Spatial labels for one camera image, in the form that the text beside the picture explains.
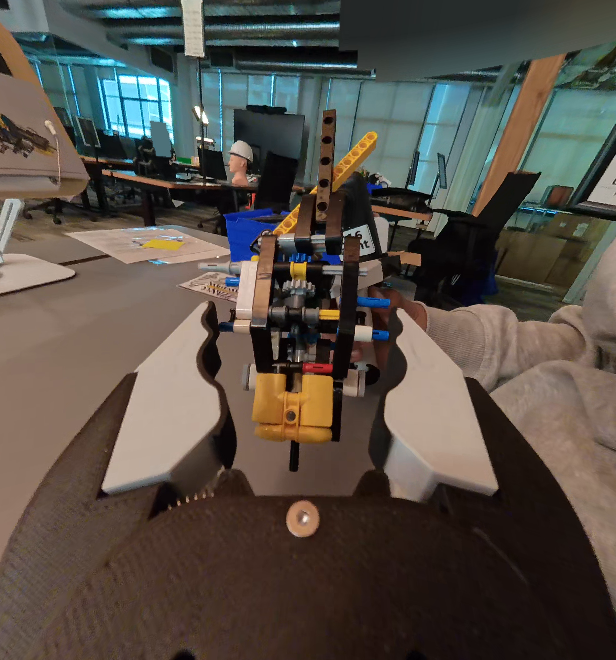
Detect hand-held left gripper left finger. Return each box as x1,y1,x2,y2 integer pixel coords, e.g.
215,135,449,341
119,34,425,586
102,301,237,498

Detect brown office desk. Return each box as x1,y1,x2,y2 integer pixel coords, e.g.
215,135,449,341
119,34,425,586
81,155,314,228

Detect black office chair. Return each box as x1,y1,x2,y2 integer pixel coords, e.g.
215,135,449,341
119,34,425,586
256,152,298,212
408,172,542,306

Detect white panel light on stand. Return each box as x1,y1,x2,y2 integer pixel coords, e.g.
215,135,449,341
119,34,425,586
180,0,210,155

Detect black monitor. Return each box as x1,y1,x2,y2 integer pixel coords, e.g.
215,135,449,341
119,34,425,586
233,106,306,173

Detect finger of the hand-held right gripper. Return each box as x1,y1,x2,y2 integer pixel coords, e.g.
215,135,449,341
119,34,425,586
360,258,387,290

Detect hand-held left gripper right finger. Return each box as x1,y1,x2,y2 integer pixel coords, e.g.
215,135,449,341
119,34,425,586
367,308,498,503

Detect mannequin head with hard hat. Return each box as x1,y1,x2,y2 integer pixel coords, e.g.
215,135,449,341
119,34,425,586
227,140,254,186

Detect person's right hand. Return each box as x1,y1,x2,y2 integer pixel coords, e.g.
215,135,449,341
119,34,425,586
367,286,428,364

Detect blue storage bin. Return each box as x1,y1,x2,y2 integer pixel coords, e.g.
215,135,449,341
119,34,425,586
224,209,301,259

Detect black yellow lego model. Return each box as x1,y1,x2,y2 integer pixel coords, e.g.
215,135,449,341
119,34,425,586
199,110,391,472

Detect wooden post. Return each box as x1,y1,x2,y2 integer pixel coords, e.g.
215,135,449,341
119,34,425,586
472,54,567,216

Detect white paper sheet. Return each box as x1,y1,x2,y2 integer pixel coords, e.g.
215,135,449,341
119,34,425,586
66,227,231,265

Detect cardboard boxes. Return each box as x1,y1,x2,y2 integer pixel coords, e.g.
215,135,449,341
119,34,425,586
495,214,597,290

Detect striped sticker sheet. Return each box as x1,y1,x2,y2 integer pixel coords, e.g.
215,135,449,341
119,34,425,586
178,273,242,302

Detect tablet on white stand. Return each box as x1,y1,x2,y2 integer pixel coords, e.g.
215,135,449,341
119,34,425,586
0,66,89,199

